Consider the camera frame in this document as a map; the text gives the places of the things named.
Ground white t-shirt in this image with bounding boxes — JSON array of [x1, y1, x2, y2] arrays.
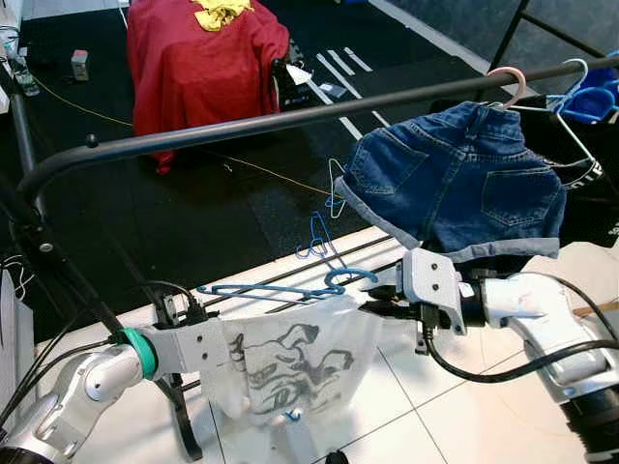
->
[[198, 290, 388, 464]]

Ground pink hanger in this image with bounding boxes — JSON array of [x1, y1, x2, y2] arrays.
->
[[486, 66, 528, 109]]

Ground blue denim shorts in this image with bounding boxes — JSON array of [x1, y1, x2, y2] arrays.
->
[[334, 101, 567, 264]]

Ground black device with white label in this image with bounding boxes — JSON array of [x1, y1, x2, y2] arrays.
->
[[271, 58, 320, 112]]

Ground black printed t-shirt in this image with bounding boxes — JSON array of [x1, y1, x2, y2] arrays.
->
[[513, 97, 619, 247]]

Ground red cloth cover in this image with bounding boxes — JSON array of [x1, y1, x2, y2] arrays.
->
[[126, 0, 291, 175]]

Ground yellow cloth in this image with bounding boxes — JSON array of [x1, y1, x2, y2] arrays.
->
[[192, 0, 254, 32]]

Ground small grey box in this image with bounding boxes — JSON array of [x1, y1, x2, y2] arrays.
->
[[71, 50, 90, 81]]

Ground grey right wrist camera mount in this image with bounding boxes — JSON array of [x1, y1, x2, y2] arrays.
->
[[401, 248, 475, 336]]

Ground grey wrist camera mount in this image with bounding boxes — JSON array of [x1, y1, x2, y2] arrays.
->
[[150, 319, 233, 378], [401, 248, 475, 336]]

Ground white wire hanger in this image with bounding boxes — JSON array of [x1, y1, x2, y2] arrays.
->
[[326, 158, 349, 220], [527, 58, 605, 189]]

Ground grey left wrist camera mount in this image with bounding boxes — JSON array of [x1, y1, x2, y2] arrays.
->
[[150, 319, 233, 378]]

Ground black metal frame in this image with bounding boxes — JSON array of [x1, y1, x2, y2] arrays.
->
[[488, 0, 619, 73]]

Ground yellow cable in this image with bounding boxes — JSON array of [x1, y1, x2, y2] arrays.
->
[[27, 75, 337, 201]]

